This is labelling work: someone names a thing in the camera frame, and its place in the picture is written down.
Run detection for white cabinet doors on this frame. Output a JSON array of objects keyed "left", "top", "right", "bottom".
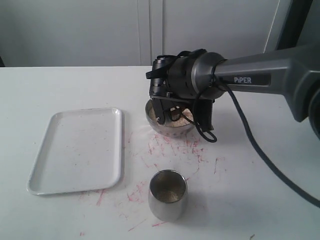
[{"left": 0, "top": 0, "right": 292, "bottom": 67}]

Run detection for steel cup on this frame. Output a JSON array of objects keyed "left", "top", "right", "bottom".
[{"left": 148, "top": 169, "right": 188, "bottom": 222}]

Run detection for white rectangular plastic tray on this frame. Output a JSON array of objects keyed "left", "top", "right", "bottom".
[{"left": 26, "top": 107, "right": 124, "bottom": 196}]

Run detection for brown wooden spoon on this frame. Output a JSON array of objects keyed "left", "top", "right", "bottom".
[{"left": 169, "top": 107, "right": 183, "bottom": 122}]

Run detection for dark vertical post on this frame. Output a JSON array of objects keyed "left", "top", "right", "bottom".
[{"left": 273, "top": 0, "right": 314, "bottom": 50}]

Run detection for steel bowl of rice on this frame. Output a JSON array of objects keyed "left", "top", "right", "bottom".
[{"left": 144, "top": 100, "right": 195, "bottom": 138}]

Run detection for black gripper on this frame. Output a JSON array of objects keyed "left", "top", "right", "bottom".
[{"left": 149, "top": 55, "right": 214, "bottom": 132}]

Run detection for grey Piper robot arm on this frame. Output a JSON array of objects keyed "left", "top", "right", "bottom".
[{"left": 145, "top": 44, "right": 320, "bottom": 135}]

